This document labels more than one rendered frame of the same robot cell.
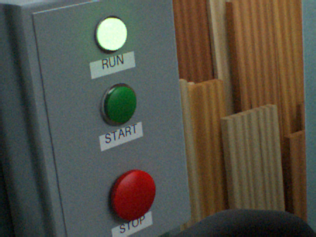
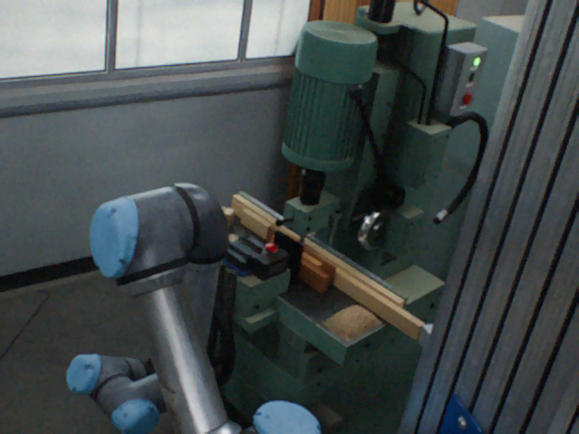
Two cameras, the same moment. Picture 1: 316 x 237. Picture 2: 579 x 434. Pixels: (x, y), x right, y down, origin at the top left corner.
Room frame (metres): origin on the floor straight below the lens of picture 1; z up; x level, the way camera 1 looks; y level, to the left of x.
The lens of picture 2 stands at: (-1.36, 0.77, 1.95)
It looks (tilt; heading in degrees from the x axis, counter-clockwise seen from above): 29 degrees down; 348
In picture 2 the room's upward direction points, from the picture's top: 10 degrees clockwise
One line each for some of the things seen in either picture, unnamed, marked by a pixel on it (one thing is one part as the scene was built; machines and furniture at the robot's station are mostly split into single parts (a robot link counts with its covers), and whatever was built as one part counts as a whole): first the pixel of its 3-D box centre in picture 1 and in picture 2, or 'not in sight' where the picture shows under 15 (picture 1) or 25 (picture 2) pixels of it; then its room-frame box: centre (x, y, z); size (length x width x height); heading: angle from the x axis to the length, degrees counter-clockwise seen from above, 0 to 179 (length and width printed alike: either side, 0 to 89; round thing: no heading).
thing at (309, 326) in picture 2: not in sight; (271, 284); (0.21, 0.45, 0.87); 0.61 x 0.30 x 0.06; 38
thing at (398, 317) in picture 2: not in sight; (324, 268); (0.22, 0.33, 0.92); 0.61 x 0.02 x 0.04; 38
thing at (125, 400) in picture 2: not in sight; (135, 404); (-0.28, 0.77, 0.92); 0.11 x 0.11 x 0.08; 35
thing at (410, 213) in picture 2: not in sight; (398, 228); (0.28, 0.14, 1.02); 0.09 x 0.07 x 0.12; 38
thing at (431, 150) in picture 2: not in sight; (422, 153); (0.30, 0.12, 1.23); 0.09 x 0.08 x 0.15; 128
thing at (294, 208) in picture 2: not in sight; (312, 215); (0.30, 0.36, 1.03); 0.14 x 0.07 x 0.09; 128
